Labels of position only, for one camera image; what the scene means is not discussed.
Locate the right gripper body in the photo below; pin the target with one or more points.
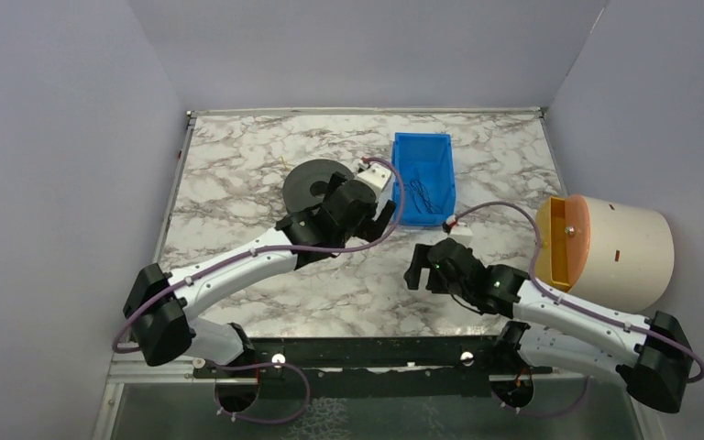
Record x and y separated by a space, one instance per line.
427 267

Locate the black cable spool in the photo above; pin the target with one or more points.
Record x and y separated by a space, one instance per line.
306 185

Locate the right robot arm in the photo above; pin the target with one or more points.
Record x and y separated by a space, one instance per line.
649 356

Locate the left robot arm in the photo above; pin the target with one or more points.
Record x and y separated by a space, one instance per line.
163 311

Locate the blue plastic bin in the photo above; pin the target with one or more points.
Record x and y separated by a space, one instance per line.
425 163

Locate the white cylindrical container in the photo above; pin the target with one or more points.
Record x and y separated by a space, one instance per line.
616 255

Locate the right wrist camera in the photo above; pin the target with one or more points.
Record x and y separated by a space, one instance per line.
457 231

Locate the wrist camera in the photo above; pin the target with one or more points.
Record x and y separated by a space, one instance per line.
375 175
457 231

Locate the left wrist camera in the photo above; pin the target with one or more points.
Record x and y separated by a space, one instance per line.
375 175

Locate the black front frame rail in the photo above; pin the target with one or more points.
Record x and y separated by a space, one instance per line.
370 367

